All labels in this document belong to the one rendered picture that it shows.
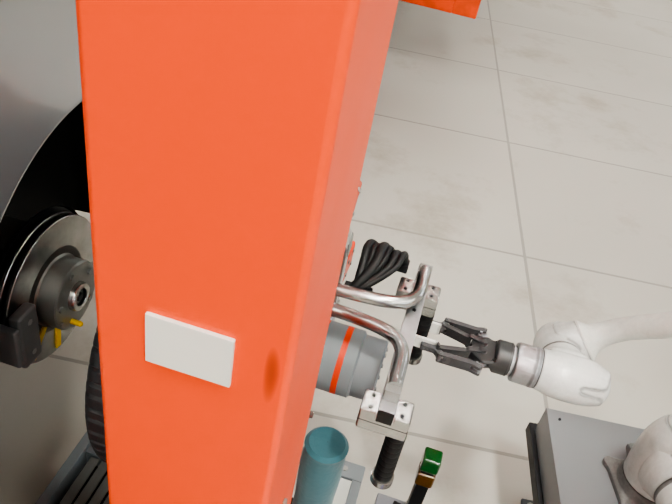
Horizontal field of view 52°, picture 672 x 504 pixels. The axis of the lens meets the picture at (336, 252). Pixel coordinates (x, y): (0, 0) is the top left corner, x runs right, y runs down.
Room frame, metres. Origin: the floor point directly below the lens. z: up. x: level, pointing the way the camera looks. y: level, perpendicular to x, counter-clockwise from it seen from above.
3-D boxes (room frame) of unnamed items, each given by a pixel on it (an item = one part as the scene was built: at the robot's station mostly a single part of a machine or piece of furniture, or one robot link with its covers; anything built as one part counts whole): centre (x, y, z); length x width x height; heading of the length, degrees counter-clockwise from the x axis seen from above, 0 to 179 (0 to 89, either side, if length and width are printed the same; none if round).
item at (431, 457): (0.95, -0.29, 0.64); 0.04 x 0.04 x 0.04; 82
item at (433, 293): (1.14, -0.19, 0.93); 0.09 x 0.05 x 0.05; 82
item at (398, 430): (0.80, -0.14, 0.93); 0.09 x 0.05 x 0.05; 82
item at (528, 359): (1.10, -0.45, 0.83); 0.09 x 0.06 x 0.09; 172
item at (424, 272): (1.08, -0.10, 1.03); 0.19 x 0.18 x 0.11; 82
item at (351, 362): (0.99, -0.03, 0.85); 0.21 x 0.14 x 0.14; 82
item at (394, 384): (0.88, -0.07, 1.03); 0.19 x 0.18 x 0.11; 82
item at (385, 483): (0.80, -0.17, 0.83); 0.04 x 0.04 x 0.16
